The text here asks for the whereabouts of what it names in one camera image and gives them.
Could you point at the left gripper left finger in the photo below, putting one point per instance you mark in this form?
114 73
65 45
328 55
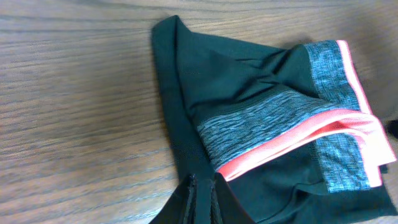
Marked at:
180 207

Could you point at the black leggings with red waistband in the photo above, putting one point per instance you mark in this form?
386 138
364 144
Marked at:
290 130

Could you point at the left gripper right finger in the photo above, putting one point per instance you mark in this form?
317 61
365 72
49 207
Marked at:
225 208

